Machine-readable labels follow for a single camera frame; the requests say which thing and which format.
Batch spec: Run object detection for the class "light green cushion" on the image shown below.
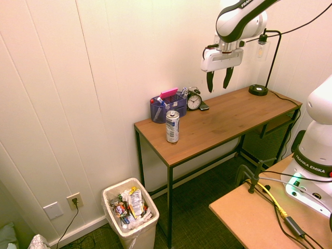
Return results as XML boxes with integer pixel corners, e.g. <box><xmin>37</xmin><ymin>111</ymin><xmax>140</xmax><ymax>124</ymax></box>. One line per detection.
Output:
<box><xmin>0</xmin><ymin>222</ymin><xmax>19</xmax><ymax>249</ymax></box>

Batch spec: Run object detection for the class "white blank wall plate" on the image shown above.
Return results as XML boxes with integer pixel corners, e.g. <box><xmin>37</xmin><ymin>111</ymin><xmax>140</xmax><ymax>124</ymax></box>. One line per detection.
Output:
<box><xmin>43</xmin><ymin>201</ymin><xmax>64</xmax><ymax>220</ymax></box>

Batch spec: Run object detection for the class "black desk lamp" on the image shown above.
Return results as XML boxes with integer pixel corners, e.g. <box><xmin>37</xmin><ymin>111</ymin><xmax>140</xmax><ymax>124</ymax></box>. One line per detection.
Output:
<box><xmin>248</xmin><ymin>27</ymin><xmax>283</xmax><ymax>97</ymax></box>

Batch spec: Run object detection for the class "pink sticky note pad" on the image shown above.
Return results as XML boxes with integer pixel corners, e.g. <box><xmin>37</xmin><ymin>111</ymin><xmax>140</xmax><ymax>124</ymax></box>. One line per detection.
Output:
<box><xmin>160</xmin><ymin>88</ymin><xmax>179</xmax><ymax>99</ymax></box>

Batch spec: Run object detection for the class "beige trash bin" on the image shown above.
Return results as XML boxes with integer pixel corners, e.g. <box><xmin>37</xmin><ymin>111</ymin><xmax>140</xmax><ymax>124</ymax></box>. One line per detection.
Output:
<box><xmin>101</xmin><ymin>177</ymin><xmax>160</xmax><ymax>249</ymax></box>

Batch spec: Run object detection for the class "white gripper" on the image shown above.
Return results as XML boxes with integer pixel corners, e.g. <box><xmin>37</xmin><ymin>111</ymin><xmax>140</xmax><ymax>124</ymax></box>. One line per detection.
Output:
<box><xmin>200</xmin><ymin>43</ymin><xmax>245</xmax><ymax>93</ymax></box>

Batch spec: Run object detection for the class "black clamp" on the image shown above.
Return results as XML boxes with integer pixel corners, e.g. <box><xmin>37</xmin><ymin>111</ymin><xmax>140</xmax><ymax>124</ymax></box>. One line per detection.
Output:
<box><xmin>234</xmin><ymin>157</ymin><xmax>278</xmax><ymax>195</ymax></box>

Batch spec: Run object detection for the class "silver drink can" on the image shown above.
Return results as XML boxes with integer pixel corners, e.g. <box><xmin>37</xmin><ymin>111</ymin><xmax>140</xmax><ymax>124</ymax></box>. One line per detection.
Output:
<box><xmin>165</xmin><ymin>110</ymin><xmax>181</xmax><ymax>144</ymax></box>

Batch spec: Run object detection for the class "black cable adapter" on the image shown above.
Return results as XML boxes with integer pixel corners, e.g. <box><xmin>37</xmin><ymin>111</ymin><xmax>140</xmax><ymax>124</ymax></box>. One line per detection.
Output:
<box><xmin>284</xmin><ymin>216</ymin><xmax>307</xmax><ymax>239</ymax></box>

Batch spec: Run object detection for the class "black alarm clock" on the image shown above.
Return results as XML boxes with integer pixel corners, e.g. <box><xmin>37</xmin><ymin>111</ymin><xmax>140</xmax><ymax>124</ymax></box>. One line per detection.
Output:
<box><xmin>186</xmin><ymin>86</ymin><xmax>203</xmax><ymax>111</ymax></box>

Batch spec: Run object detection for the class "yellow snack wrapper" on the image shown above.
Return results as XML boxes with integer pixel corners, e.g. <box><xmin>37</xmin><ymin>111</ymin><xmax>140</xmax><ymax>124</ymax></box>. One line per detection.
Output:
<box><xmin>126</xmin><ymin>186</ymin><xmax>144</xmax><ymax>219</ymax></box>

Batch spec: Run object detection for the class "white patterned tissue box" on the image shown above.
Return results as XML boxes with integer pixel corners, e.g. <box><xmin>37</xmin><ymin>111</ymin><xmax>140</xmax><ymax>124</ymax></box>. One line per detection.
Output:
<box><xmin>27</xmin><ymin>233</ymin><xmax>51</xmax><ymax>249</ymax></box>

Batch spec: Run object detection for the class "yellow ethernet cable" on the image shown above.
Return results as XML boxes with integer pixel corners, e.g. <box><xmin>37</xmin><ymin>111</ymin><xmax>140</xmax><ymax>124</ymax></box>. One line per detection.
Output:
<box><xmin>244</xmin><ymin>178</ymin><xmax>289</xmax><ymax>218</ymax></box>

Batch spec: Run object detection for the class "black power cord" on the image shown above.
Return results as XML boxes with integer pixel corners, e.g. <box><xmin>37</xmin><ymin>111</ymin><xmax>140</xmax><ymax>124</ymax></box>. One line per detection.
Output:
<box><xmin>56</xmin><ymin>198</ymin><xmax>79</xmax><ymax>249</ymax></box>

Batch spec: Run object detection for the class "grey cable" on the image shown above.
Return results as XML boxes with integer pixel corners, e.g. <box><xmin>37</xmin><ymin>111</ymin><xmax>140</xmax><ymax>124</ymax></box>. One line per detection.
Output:
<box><xmin>245</xmin><ymin>176</ymin><xmax>323</xmax><ymax>199</ymax></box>

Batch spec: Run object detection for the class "beige wall power outlet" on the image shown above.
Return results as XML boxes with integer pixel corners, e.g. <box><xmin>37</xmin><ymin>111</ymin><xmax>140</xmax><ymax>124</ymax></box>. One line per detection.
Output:
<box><xmin>66</xmin><ymin>192</ymin><xmax>85</xmax><ymax>211</ymax></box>

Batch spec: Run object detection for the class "blue mesh desk organizer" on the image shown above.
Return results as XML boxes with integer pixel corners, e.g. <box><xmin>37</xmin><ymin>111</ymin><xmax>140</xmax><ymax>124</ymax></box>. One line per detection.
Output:
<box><xmin>149</xmin><ymin>91</ymin><xmax>188</xmax><ymax>124</ymax></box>

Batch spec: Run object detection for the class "wooden desk with black frame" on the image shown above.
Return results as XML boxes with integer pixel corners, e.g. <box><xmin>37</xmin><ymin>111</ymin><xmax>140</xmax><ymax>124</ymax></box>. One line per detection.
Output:
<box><xmin>133</xmin><ymin>86</ymin><xmax>303</xmax><ymax>249</ymax></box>

